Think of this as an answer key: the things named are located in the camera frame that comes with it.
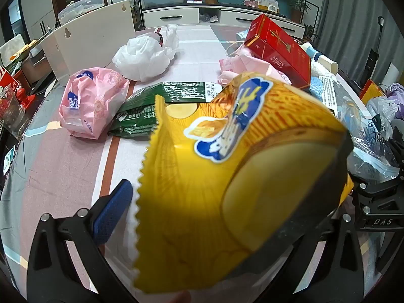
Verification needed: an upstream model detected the crumpled white tissue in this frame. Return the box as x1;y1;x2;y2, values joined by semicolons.
311;60;338;83

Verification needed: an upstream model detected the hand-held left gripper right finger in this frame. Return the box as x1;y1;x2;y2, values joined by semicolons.
284;210;377;303

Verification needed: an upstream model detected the yellow red box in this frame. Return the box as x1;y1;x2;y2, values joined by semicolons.
359;79;386;105

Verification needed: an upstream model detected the blue printed packet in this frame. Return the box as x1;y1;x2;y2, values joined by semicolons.
309;75;340;114

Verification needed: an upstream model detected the red white paper bucket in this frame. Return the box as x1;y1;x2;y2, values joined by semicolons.
0;65;19;102

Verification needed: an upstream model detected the cardboard box with orange items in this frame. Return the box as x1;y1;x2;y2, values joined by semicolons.
0;35;40;67

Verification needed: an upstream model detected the teal white card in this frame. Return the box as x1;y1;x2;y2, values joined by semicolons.
2;145;16;175

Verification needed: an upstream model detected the white panel box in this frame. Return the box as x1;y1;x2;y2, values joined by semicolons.
40;0;136;86

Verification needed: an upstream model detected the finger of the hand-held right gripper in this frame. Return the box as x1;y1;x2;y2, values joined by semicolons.
350;175;404;230
388;126;404;166

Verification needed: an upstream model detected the small potted plant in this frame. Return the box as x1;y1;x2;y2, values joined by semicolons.
303;23;321;43

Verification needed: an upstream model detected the yellow white box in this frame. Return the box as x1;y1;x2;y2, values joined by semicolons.
257;0;280;12

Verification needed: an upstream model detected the plain pink plastic bag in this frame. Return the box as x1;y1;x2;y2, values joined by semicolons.
218;42;292;86

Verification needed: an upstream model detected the red gold-printed carton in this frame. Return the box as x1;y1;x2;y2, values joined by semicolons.
244;14;311;89

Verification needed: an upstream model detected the grey curtain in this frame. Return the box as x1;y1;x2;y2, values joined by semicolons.
316;0;404;79

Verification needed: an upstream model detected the stick vacuum cleaner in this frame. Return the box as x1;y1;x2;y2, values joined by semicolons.
366;16;386;83

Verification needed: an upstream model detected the clear drinking glass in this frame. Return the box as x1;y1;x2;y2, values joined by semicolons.
0;93;30;139

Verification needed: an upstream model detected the white plastic bag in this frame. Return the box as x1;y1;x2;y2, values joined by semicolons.
112;23;180;83

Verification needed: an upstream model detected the white blue tube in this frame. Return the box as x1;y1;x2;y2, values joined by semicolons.
300;42;325;60

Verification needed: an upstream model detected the green snack bag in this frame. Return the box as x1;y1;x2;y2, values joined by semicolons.
107;81;232;139

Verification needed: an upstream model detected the clear plastic bag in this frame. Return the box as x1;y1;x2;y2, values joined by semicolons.
339;96;400;177

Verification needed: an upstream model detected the clear storage box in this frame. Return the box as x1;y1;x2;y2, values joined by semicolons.
57;0;105;24

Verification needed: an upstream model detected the red toy figure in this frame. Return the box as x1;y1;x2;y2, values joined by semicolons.
16;84;37;109

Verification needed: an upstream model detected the yellow chip bag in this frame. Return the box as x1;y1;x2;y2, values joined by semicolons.
132;71;356;292

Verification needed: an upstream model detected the pink blue-printed plastic bag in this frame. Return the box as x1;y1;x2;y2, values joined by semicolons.
58;67;131;140

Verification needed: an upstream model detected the white paper cup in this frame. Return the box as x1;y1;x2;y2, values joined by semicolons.
317;55;339;74

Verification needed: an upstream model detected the purple cloth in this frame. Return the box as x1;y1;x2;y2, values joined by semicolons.
383;82;404;120

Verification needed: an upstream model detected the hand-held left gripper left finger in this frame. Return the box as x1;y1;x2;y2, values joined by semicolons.
27;178;139;303

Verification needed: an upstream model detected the tall potted plant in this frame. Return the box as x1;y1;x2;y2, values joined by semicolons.
289;0;311;24

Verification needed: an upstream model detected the white TV cabinet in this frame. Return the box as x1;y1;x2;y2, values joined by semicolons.
141;3;305;40

